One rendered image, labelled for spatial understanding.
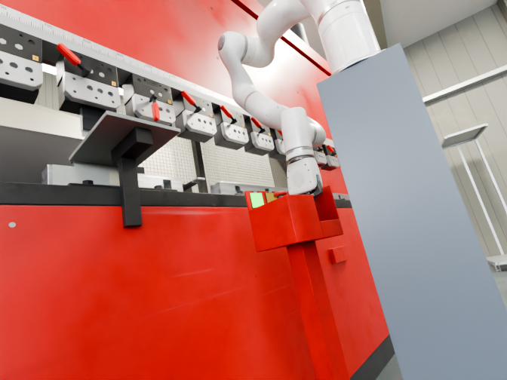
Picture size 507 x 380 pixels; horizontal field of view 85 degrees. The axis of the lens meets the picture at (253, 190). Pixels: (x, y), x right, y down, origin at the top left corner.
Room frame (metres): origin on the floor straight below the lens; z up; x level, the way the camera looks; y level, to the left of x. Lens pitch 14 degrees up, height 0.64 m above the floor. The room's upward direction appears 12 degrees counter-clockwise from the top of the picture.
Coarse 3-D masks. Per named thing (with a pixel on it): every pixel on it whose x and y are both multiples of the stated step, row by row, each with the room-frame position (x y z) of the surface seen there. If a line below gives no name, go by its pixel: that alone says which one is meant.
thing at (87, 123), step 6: (84, 108) 0.71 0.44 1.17; (84, 114) 0.71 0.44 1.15; (90, 114) 0.73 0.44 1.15; (96, 114) 0.74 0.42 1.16; (102, 114) 0.75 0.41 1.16; (84, 120) 0.71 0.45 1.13; (90, 120) 0.72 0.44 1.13; (96, 120) 0.74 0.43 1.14; (84, 126) 0.71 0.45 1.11; (90, 126) 0.72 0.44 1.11; (84, 132) 0.72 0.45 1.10
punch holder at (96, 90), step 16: (64, 64) 0.65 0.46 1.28; (96, 64) 0.72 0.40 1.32; (64, 80) 0.65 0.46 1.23; (80, 80) 0.68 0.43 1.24; (96, 80) 0.71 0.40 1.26; (112, 80) 0.75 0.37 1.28; (64, 96) 0.67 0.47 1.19; (80, 96) 0.68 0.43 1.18; (96, 96) 0.71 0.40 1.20; (112, 96) 0.75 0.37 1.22
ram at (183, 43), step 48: (0, 0) 0.55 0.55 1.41; (48, 0) 0.63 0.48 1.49; (96, 0) 0.73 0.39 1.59; (144, 0) 0.87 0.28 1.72; (192, 0) 1.07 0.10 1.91; (48, 48) 0.65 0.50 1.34; (144, 48) 0.85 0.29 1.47; (192, 48) 1.03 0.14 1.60; (288, 48) 1.76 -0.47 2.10; (288, 96) 1.61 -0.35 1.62
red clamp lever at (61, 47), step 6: (60, 48) 0.62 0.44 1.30; (66, 48) 0.62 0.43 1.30; (66, 54) 0.63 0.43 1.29; (72, 54) 0.63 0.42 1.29; (72, 60) 0.64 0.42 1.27; (78, 60) 0.64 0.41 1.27; (78, 66) 0.66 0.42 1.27; (84, 66) 0.66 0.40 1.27; (84, 72) 0.66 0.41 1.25; (90, 72) 0.67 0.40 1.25
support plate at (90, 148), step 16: (112, 112) 0.51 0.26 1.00; (96, 128) 0.55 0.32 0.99; (112, 128) 0.56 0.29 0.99; (128, 128) 0.58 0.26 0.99; (160, 128) 0.60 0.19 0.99; (176, 128) 0.63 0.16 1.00; (80, 144) 0.61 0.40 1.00; (96, 144) 0.62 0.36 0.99; (112, 144) 0.63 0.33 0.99; (160, 144) 0.69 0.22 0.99; (80, 160) 0.68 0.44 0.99; (96, 160) 0.70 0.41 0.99; (144, 160) 0.76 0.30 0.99
